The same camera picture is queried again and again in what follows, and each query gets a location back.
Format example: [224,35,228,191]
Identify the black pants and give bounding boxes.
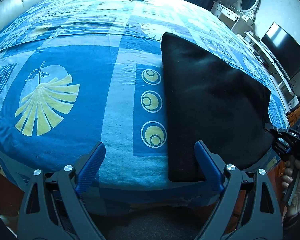
[160,32,278,182]

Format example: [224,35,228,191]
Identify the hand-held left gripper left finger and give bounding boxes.
[17,141,107,240]

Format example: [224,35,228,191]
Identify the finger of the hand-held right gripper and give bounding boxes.
[272,136,294,159]
[264,122,290,137]

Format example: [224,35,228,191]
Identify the white dressing table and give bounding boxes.
[211,0,255,34]

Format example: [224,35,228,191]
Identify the white television stand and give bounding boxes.
[237,31,300,110]

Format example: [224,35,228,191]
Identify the white oval vanity mirror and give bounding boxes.
[234,0,261,22]

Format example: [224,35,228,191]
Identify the blue leaf-print bed sheet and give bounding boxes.
[0,0,290,205]

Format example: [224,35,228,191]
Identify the black flat-screen television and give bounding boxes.
[261,22,300,80]

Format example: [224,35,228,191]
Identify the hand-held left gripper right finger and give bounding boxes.
[194,140,283,240]

